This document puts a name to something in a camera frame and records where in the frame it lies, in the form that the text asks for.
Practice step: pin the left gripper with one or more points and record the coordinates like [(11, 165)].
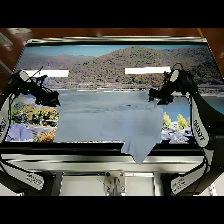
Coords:
[(49, 97)]

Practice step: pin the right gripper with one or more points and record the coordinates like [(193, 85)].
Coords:
[(161, 95)]

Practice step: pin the light blue shirt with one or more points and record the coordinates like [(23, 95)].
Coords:
[(110, 120)]

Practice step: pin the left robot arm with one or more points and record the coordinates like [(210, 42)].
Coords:
[(6, 113)]

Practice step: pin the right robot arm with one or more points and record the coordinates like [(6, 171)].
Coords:
[(200, 126)]

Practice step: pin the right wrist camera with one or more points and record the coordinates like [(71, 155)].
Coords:
[(166, 81)]

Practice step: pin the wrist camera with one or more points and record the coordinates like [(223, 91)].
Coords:
[(40, 81), (166, 81)]

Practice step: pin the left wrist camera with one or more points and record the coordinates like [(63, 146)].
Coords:
[(40, 81)]

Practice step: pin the silver frame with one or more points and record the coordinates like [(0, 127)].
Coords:
[(100, 165)]

